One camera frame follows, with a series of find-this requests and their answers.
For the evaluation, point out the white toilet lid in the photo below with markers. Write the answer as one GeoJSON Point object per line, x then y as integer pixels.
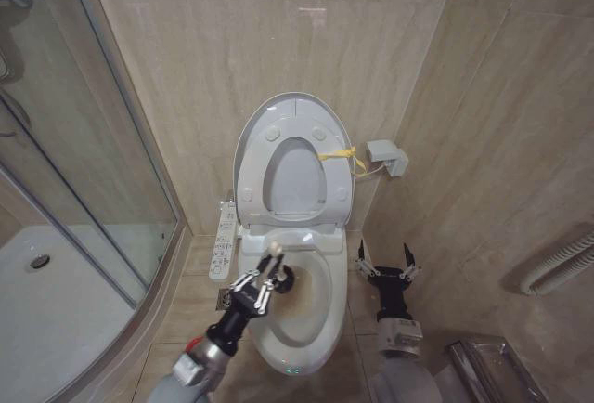
{"type": "Point", "coordinates": [293, 175]}

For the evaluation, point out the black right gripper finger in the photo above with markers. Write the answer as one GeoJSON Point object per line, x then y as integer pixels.
{"type": "Point", "coordinates": [410, 261]}
{"type": "Point", "coordinates": [363, 259]}

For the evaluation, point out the white toilet bowl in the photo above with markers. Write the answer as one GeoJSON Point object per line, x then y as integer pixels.
{"type": "Point", "coordinates": [320, 301]}

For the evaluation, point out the round shower drain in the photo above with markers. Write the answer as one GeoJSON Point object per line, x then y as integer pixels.
{"type": "Point", "coordinates": [40, 261]}

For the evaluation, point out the glass shower enclosure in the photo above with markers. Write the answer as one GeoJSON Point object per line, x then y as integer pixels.
{"type": "Point", "coordinates": [93, 143]}

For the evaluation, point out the white ribbed wall pipe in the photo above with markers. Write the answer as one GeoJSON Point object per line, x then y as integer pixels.
{"type": "Point", "coordinates": [561, 259]}

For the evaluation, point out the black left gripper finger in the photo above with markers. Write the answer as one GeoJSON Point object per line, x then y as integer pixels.
{"type": "Point", "coordinates": [248, 278]}
{"type": "Point", "coordinates": [265, 294]}

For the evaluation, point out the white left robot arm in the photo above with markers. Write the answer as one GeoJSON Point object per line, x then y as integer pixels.
{"type": "Point", "coordinates": [195, 370]}

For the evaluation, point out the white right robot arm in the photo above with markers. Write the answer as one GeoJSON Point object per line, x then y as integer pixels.
{"type": "Point", "coordinates": [401, 361]}

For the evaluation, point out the white toilet seat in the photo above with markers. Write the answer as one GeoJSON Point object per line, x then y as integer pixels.
{"type": "Point", "coordinates": [336, 161]}

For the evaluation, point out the white shower tray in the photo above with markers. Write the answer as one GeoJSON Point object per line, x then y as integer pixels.
{"type": "Point", "coordinates": [55, 310]}

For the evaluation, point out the white toilet control panel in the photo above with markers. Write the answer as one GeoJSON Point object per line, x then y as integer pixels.
{"type": "Point", "coordinates": [223, 245]}

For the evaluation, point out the grey wall socket box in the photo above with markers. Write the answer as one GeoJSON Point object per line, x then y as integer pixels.
{"type": "Point", "coordinates": [387, 154]}

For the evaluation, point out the metal floor drain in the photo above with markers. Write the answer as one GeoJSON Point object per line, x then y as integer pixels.
{"type": "Point", "coordinates": [224, 298]}

